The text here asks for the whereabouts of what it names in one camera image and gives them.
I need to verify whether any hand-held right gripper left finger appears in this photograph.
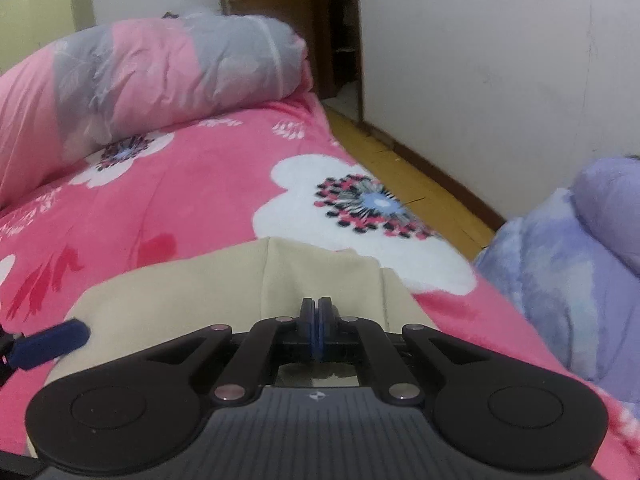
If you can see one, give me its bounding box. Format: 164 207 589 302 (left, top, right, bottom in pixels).
142 298 318 405

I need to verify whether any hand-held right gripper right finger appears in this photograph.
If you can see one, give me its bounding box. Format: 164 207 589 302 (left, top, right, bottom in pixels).
318 298 493 406

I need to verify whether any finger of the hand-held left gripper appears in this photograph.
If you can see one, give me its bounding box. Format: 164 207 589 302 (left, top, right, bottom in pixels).
0 317 92 386

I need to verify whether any beige black-trimmed zip jacket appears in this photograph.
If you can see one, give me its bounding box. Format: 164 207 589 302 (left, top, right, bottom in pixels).
0 237 436 461

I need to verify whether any pink floral bed blanket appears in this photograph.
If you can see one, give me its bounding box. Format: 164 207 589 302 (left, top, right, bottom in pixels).
0 92 640 480

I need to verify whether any purple fleece blanket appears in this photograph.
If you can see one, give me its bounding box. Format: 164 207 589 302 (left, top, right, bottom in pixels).
472 155 640 401

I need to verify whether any pink grey floral quilt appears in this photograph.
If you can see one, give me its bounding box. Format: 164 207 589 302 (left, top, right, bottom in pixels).
0 12 313 206

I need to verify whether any brown wooden door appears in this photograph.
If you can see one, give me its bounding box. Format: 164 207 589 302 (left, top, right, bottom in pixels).
216 0 363 121

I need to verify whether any pale green wardrobe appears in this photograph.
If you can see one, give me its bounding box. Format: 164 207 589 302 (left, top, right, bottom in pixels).
0 0 96 76

